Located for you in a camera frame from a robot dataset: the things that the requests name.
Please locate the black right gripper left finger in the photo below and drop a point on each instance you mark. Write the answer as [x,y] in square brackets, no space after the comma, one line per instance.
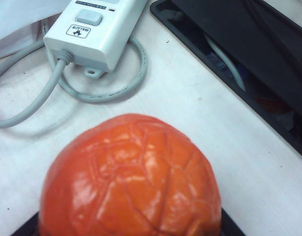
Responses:
[30,227]

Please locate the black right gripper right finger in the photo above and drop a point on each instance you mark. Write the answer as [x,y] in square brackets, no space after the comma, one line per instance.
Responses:
[231,226]

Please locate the glossy plastic orange fruit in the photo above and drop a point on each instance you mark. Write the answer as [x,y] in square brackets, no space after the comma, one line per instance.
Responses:
[131,177]

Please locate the white power strip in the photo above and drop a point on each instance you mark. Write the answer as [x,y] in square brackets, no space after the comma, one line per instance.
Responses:
[97,37]

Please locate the white plastic bag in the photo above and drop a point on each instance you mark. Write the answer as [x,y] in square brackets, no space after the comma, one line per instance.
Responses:
[18,24]

